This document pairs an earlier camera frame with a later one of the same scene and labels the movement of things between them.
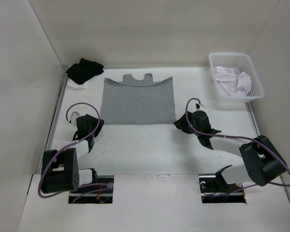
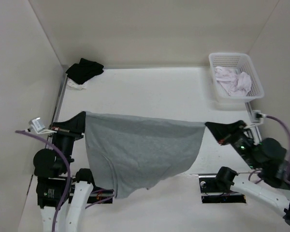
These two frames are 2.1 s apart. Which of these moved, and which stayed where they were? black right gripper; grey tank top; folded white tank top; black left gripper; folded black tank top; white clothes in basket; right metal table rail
Moved: black right gripper; grey tank top; black left gripper
Stayed: right metal table rail; white clothes in basket; folded black tank top; folded white tank top
